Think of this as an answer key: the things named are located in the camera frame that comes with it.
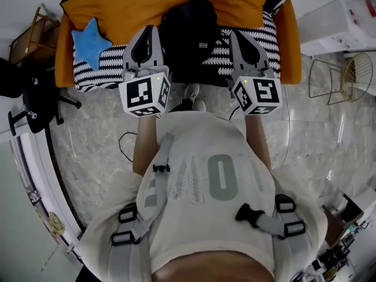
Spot black office chair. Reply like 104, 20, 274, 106
0, 56, 82, 137

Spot black backpack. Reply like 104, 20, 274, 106
160, 0, 229, 84

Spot orange sofa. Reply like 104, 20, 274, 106
55, 0, 303, 88

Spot blue star pillow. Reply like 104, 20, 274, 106
71, 17, 113, 72

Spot person's black trouser leg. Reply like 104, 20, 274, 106
170, 98, 194, 113

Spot white cabinet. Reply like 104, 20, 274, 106
296, 0, 376, 57

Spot person's left forearm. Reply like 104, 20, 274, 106
132, 113, 162, 176

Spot person's cream sweatshirt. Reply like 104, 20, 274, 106
76, 110, 328, 282

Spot black cable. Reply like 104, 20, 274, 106
118, 132, 139, 163
228, 104, 246, 120

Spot gold wire chair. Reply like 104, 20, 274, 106
308, 52, 374, 106

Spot cluttered desk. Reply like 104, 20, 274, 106
318, 186, 376, 282

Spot person's right forearm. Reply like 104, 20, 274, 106
244, 112, 273, 170

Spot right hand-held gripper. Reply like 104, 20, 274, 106
227, 30, 283, 116

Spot large orange cushion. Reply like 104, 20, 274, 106
179, 0, 274, 29
60, 0, 197, 46

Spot gray shoulder strap black buckles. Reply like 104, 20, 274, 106
107, 203, 156, 282
234, 194, 308, 241

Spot black and white patterned blanket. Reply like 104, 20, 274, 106
72, 0, 293, 93

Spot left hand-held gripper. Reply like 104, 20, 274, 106
118, 25, 172, 118

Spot thin gray strap black clip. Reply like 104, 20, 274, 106
152, 132, 176, 174

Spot wooden side table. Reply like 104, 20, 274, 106
8, 6, 62, 67

